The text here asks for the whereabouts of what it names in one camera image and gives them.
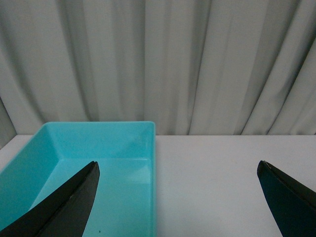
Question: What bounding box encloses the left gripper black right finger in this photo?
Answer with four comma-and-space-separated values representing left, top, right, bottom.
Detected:
257, 160, 316, 237

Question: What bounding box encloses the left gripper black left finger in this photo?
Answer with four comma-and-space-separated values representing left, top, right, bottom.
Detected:
0, 161, 100, 237

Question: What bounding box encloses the turquoise plastic bin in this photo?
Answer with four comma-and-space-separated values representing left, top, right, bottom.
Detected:
0, 121, 157, 237

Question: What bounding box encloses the grey pleated curtain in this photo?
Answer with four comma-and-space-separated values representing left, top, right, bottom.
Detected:
0, 0, 316, 146

